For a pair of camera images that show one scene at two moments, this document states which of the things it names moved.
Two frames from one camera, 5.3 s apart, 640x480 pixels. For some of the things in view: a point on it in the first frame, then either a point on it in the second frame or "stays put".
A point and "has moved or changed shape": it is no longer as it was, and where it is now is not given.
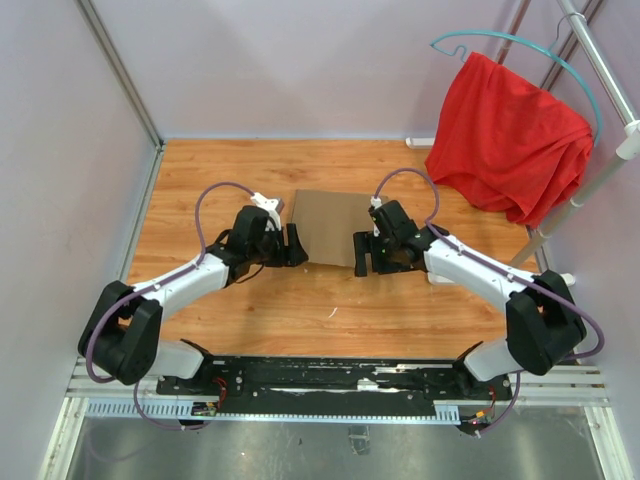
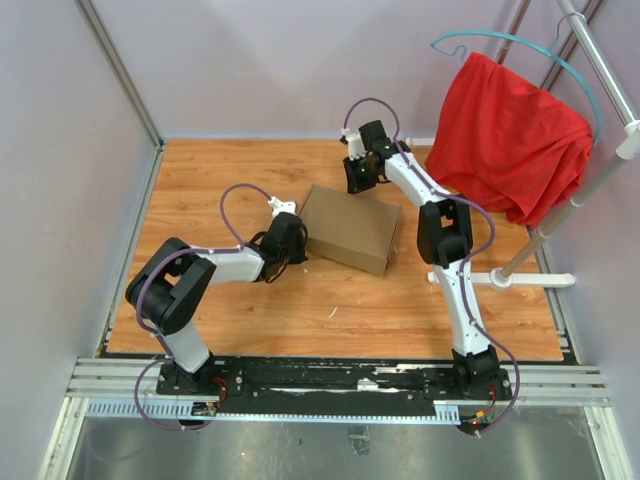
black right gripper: x=367 y=242 to x=353 y=185
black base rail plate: x=333 y=385 stays put
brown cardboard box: x=326 y=222 has moved or changed shape
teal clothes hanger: x=535 y=45 stays put
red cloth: x=509 y=141 stays put
